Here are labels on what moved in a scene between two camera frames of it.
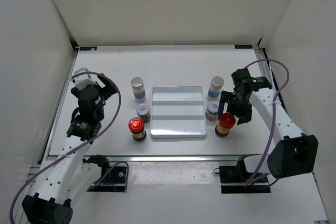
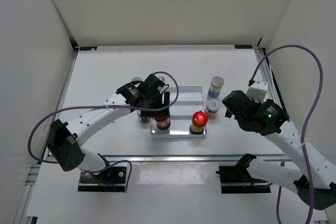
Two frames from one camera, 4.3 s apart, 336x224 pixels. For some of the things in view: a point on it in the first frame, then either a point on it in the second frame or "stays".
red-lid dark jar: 136,126 to 163,123
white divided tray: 177,112 stays
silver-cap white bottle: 214,89 stays
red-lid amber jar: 227,121 to 199,119
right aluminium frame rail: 266,70 stays
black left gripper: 107,91 to 165,113
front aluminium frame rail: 167,158 stays
